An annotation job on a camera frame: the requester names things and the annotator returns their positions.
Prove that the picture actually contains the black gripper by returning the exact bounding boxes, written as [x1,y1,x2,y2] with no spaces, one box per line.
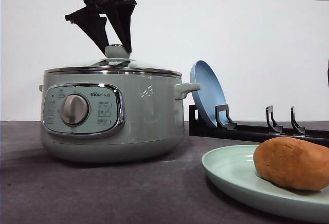
[65,0,137,56]

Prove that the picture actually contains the glass steamer lid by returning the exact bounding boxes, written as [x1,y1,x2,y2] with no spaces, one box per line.
[44,44,182,77]

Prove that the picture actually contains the green plate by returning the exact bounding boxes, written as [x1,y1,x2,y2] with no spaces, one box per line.
[202,145,329,222]

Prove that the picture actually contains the brown potato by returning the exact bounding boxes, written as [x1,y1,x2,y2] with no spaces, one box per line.
[253,137,329,191]

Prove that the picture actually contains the green electric steamer pot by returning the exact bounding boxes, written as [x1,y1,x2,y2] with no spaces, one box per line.
[39,67,200,163]

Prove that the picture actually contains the blue plate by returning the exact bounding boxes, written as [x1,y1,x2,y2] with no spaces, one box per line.
[190,60,229,127]

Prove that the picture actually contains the black plate rack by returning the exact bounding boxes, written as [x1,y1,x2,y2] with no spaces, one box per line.
[189,104,329,146]

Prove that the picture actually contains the grey table mat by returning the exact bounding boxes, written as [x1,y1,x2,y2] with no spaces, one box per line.
[0,121,329,224]

